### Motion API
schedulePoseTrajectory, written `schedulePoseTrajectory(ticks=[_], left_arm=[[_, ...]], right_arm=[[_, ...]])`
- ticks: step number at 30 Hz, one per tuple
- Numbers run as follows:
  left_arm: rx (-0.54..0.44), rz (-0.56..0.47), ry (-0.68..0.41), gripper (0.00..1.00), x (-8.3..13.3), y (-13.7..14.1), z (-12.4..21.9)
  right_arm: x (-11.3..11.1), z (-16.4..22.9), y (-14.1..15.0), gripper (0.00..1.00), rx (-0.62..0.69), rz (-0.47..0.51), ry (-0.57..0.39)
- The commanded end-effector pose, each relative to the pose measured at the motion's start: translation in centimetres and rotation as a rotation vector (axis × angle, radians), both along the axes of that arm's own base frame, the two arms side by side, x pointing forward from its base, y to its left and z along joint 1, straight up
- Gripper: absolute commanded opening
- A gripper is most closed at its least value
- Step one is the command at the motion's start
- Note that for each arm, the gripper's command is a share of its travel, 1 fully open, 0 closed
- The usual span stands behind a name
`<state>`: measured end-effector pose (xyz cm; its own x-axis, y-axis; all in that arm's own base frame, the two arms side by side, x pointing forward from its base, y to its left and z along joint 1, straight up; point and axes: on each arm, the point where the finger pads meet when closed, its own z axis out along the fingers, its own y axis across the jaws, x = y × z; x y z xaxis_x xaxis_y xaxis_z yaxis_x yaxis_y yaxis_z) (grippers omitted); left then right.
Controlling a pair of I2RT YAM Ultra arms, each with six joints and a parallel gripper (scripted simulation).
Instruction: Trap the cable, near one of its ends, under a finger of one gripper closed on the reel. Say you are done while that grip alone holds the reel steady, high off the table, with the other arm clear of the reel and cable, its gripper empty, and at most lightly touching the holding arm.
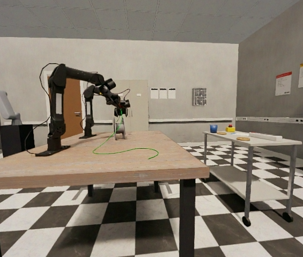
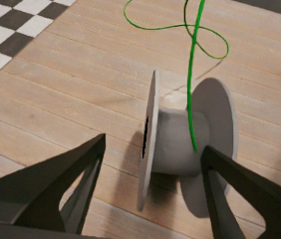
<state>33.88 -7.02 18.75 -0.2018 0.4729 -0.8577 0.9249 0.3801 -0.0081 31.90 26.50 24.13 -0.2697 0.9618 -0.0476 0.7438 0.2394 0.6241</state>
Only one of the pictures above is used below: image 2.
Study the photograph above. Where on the thin green cable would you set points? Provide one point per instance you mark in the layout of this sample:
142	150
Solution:
190	63

